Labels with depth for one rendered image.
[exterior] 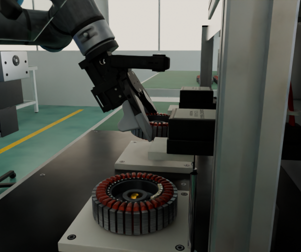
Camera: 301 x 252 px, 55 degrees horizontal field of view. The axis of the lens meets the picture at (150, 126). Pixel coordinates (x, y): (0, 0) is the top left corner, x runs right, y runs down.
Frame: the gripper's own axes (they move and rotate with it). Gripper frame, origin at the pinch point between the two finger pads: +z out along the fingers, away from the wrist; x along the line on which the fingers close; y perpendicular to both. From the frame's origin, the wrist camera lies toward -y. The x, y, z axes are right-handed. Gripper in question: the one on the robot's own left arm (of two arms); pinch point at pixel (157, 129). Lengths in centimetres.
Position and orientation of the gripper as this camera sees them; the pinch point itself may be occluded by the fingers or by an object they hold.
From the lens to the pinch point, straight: 61.1
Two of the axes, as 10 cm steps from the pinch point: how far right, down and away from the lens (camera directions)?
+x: -1.5, 2.5, -9.6
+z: 4.9, 8.6, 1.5
